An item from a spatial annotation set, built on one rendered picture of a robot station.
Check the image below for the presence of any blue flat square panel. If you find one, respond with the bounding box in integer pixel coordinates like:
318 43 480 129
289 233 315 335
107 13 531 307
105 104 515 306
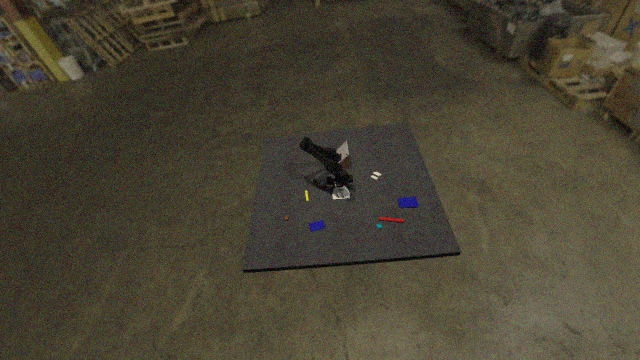
309 220 325 232

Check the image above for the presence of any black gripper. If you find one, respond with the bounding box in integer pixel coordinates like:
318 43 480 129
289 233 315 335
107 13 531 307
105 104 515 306
326 174 353 188

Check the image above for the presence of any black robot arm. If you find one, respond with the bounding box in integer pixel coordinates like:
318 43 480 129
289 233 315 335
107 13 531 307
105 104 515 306
299 137 350 187

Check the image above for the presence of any blue flat plate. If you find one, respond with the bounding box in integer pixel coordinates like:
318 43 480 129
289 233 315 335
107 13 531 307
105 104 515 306
397 197 418 208

